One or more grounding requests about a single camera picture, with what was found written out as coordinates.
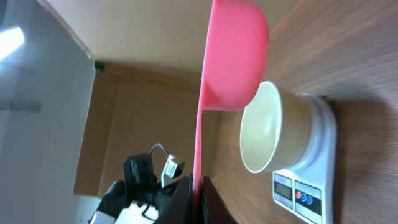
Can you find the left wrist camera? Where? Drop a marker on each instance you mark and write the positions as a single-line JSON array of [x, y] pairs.
[[173, 168]]

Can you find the white digital kitchen scale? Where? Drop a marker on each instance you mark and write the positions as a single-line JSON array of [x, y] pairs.
[[306, 188]]

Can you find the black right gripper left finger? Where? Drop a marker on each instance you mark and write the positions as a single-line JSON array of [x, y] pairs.
[[178, 209]]

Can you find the white bowl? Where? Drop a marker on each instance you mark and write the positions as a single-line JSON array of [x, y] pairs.
[[275, 129]]

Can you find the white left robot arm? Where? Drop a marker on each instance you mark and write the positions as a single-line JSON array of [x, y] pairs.
[[139, 184]]

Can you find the pink measuring scoop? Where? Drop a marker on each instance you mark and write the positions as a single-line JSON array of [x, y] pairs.
[[233, 64]]

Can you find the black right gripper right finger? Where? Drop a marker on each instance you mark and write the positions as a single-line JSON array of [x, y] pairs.
[[212, 209]]

